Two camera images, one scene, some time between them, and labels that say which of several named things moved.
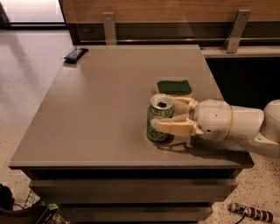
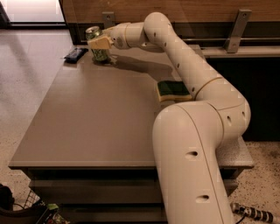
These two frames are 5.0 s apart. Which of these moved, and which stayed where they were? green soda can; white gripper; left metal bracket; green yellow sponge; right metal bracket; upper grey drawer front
Moved: green soda can; white gripper
Stayed: left metal bracket; green yellow sponge; upper grey drawer front; right metal bracket
